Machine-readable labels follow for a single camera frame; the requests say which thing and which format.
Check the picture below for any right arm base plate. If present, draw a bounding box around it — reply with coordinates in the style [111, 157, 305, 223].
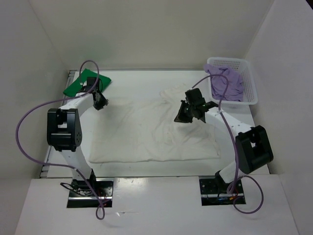
[199, 176, 246, 206]

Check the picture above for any green t-shirt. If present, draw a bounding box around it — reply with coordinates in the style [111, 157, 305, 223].
[63, 69, 112, 97]

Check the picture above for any white plastic laundry basket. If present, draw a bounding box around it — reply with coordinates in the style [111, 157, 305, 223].
[203, 57, 258, 107]

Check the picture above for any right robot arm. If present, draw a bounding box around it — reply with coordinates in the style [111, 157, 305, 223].
[174, 88, 273, 193]

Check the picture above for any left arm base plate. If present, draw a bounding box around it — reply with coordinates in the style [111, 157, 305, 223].
[63, 178, 114, 209]

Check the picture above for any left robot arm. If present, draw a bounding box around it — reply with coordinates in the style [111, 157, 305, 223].
[47, 77, 108, 196]

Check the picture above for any white t-shirt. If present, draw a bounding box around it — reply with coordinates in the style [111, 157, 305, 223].
[89, 84, 220, 164]

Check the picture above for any purple t-shirt in basket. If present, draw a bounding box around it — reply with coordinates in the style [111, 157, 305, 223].
[203, 64, 244, 102]

